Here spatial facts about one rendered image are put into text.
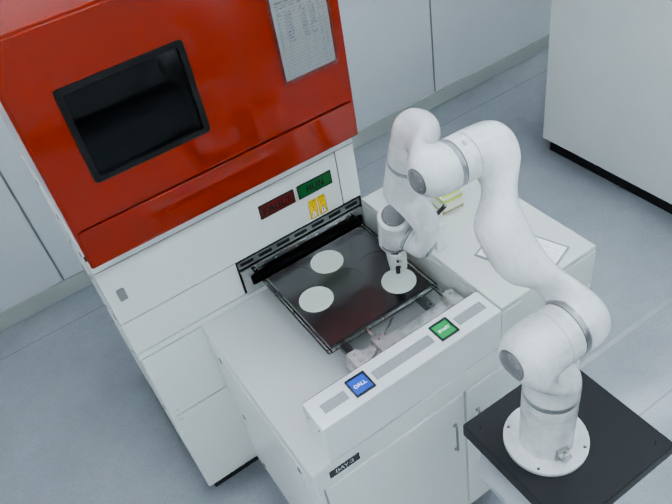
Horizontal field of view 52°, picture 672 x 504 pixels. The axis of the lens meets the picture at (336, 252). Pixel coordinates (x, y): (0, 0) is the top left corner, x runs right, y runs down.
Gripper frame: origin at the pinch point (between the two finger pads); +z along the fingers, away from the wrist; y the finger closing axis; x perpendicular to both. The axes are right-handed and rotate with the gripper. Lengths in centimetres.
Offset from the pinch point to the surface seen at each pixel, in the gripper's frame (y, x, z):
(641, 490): -72, -70, 69
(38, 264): 77, 159, 110
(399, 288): -8.5, 0.4, -1.1
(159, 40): 34, 44, -69
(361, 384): -37.3, 15.9, -21.6
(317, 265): 5.9, 22.3, 5.6
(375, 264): 2.0, 5.3, 3.9
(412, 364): -34.6, 2.8, -19.8
